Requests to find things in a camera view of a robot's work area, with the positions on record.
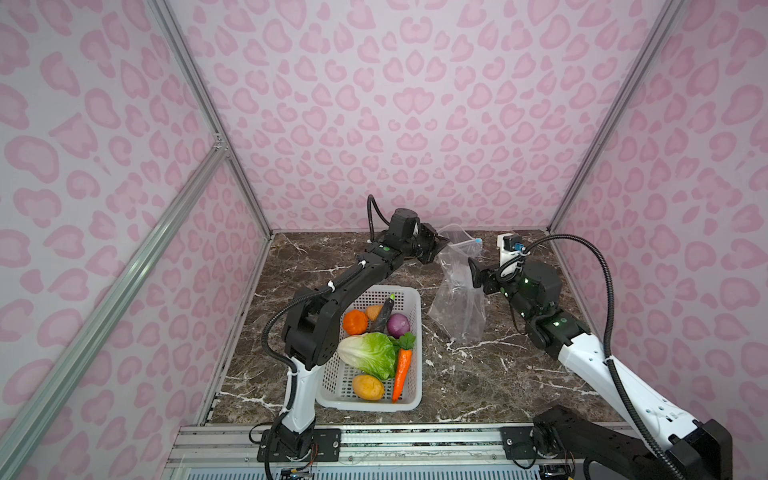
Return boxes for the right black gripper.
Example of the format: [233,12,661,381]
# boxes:
[467,249,539,323]

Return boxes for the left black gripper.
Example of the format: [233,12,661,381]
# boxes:
[401,223,451,265]

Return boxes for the clear zip top bag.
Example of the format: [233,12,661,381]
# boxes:
[428,224,486,345]

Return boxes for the purple onion toy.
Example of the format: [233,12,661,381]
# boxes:
[386,313,411,339]

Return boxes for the dark eggplant toy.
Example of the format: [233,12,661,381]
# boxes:
[368,294,395,333]

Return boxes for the orange carrot toy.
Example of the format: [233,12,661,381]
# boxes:
[391,332,416,403]

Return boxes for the white perforated plastic basket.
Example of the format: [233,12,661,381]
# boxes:
[316,285,422,413]

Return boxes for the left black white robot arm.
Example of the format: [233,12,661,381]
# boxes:
[263,208,449,437]

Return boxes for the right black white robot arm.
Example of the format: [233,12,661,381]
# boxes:
[468,252,733,479]

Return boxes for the small orange fruit toy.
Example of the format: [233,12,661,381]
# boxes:
[365,304,384,322]

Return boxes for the orange tomato toy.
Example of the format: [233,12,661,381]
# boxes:
[342,310,369,336]

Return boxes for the green lettuce toy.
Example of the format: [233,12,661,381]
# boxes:
[336,332,398,381]

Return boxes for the yellow potato toy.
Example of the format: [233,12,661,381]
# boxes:
[352,374,385,401]

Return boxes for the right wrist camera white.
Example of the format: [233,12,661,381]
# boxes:
[497,233,525,277]

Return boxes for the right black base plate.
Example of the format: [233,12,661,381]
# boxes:
[499,424,564,464]

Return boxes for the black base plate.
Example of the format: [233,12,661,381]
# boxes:
[499,424,564,464]
[257,425,342,462]

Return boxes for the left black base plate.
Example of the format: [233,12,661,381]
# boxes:
[257,425,342,462]

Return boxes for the aluminium front rail frame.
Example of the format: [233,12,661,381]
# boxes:
[161,423,585,479]

